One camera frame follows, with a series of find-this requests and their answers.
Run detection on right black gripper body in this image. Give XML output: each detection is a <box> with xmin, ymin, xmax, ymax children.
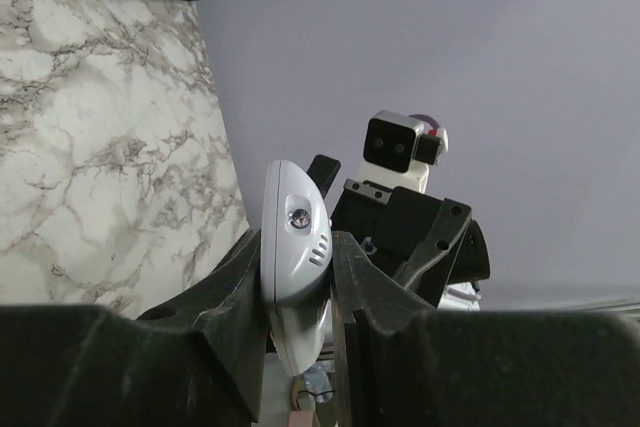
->
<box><xmin>330</xmin><ymin>177</ymin><xmax>492</xmax><ymax>283</ymax></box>

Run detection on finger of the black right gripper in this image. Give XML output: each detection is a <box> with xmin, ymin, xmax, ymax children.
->
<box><xmin>393</xmin><ymin>199</ymin><xmax>471</xmax><ymax>308</ymax></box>
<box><xmin>307</xmin><ymin>154</ymin><xmax>341</xmax><ymax>212</ymax></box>

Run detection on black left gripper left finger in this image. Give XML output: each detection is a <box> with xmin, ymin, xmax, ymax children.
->
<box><xmin>1</xmin><ymin>229</ymin><xmax>265</xmax><ymax>426</ymax></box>

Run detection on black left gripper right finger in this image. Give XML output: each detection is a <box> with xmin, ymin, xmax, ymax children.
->
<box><xmin>332</xmin><ymin>232</ymin><xmax>639</xmax><ymax>426</ymax></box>

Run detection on white remote control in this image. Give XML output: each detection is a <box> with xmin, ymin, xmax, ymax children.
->
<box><xmin>260</xmin><ymin>160</ymin><xmax>332</xmax><ymax>377</ymax></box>

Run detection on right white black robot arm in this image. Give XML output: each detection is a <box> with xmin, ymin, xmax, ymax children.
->
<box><xmin>332</xmin><ymin>179</ymin><xmax>491</xmax><ymax>311</ymax></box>

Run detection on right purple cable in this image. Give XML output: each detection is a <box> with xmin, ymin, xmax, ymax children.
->
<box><xmin>408</xmin><ymin>113</ymin><xmax>444</xmax><ymax>131</ymax></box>

